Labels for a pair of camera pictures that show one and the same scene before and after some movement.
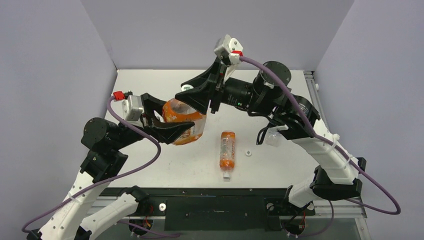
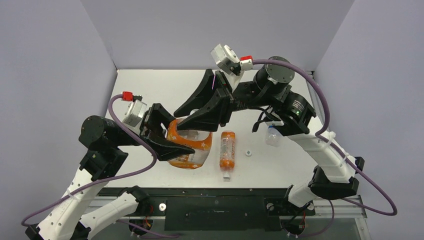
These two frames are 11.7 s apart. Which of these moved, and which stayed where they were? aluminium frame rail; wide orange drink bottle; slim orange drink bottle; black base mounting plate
Moved: wide orange drink bottle
Stayed: black base mounting plate; aluminium frame rail; slim orange drink bottle
